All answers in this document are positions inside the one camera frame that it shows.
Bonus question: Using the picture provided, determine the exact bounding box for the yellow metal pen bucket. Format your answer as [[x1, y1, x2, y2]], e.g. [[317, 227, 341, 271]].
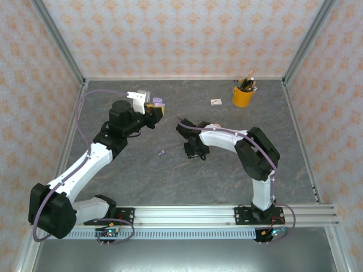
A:
[[231, 86, 254, 108]]

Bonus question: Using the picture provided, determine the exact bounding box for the grey metal sheet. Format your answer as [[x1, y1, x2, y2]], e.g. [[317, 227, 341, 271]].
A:
[[29, 239, 340, 272]]

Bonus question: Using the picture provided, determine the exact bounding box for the small controller circuit board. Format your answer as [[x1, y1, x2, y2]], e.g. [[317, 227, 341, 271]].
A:
[[255, 223, 287, 244], [95, 225, 121, 247]]

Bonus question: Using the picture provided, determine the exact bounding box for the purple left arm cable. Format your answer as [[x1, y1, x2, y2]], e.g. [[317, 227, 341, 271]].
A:
[[32, 89, 136, 246]]

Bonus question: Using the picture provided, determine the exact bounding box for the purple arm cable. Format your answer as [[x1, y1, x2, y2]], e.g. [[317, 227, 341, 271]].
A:
[[32, 89, 136, 246], [176, 117, 298, 245]]

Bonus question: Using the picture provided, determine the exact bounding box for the aluminium table side rail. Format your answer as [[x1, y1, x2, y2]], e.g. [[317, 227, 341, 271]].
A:
[[281, 79, 324, 205], [39, 80, 89, 209]]

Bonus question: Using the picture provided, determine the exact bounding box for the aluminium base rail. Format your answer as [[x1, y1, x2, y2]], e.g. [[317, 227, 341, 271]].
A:
[[29, 204, 340, 228]]

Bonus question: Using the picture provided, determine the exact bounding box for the white slotted cable tray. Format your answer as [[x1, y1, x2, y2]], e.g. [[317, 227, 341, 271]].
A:
[[42, 229, 258, 240]]

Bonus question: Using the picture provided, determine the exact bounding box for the aluminium corner post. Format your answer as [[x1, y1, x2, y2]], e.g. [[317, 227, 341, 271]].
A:
[[282, 0, 338, 86], [29, 0, 87, 86]]

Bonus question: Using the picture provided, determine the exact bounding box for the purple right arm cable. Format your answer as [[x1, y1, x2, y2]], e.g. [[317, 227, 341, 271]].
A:
[[176, 117, 298, 245]]

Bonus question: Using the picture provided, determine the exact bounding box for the aluminium frame leg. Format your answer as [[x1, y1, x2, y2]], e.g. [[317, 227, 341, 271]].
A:
[[324, 226, 352, 272], [15, 226, 43, 272]]

